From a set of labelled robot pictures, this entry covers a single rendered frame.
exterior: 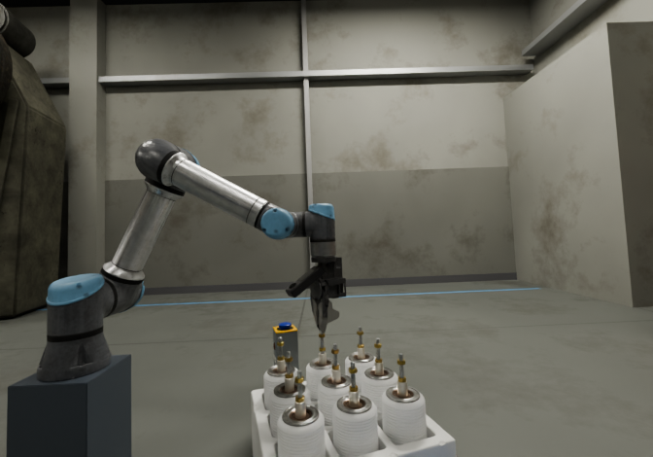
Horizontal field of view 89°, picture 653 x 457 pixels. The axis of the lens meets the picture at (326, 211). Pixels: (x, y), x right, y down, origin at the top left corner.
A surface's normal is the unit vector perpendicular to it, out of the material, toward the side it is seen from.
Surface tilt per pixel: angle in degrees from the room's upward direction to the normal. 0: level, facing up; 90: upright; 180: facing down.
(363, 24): 90
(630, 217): 90
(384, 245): 90
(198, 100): 90
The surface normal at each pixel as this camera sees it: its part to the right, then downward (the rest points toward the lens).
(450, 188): 0.02, -0.06
